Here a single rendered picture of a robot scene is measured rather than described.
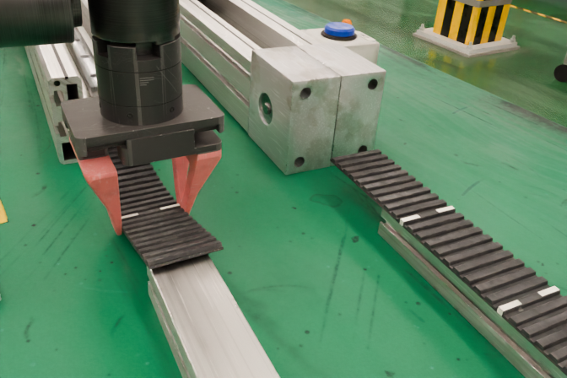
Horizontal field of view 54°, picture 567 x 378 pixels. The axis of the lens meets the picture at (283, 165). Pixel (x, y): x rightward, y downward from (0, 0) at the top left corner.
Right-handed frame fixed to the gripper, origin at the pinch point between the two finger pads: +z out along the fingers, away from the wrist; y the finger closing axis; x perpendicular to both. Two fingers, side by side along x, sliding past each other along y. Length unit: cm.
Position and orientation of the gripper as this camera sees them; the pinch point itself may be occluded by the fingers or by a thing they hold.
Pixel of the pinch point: (150, 214)
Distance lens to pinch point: 45.8
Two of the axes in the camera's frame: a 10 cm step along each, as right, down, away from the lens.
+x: 4.6, 4.6, -7.6
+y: -8.9, 1.9, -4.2
